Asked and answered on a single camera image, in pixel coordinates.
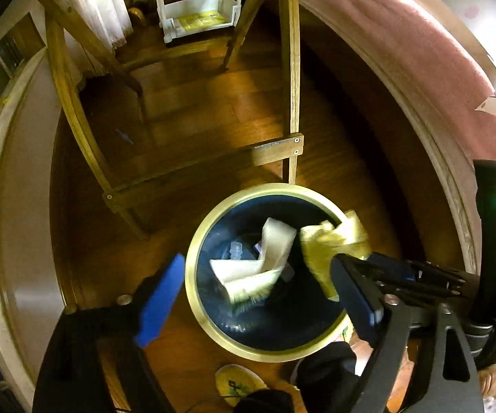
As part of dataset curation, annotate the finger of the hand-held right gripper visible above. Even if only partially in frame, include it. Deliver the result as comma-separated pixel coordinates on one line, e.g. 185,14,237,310
377,283,478,310
366,252,466,285

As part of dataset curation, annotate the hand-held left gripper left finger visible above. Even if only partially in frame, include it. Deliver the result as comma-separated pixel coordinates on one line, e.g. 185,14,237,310
32,254,187,413

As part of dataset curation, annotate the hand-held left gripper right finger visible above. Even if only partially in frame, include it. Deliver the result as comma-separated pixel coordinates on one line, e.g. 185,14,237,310
330,254,485,413

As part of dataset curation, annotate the yellowish paper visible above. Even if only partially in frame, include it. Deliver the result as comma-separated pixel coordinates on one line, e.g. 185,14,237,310
300,210,373,302

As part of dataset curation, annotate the dark blue yellow-rimmed trash bin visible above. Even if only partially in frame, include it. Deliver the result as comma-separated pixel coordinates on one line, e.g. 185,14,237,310
184,183,361,363

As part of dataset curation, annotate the person's black trouser leg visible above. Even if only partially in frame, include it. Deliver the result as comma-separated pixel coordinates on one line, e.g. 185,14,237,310
233,341,358,413

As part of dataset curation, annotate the beige bed base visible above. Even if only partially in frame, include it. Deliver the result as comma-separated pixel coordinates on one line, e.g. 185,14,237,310
300,4,479,276

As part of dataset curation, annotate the pink blanket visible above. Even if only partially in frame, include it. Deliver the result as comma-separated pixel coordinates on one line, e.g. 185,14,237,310
295,0,496,168

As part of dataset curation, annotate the yellow printed sheet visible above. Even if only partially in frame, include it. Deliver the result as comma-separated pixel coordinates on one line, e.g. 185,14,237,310
177,11,228,32

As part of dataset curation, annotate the brown round object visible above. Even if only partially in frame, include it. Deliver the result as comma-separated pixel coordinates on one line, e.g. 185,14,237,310
127,6,148,29

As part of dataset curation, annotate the white plastic shelf cart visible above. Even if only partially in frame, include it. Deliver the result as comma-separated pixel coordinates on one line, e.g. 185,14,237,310
151,0,246,44

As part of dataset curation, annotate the white curtain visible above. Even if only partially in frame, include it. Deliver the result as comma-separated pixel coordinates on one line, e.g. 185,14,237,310
65,0,134,51

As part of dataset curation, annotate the wooden table frame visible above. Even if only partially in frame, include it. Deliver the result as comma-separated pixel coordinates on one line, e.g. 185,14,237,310
33,0,304,239

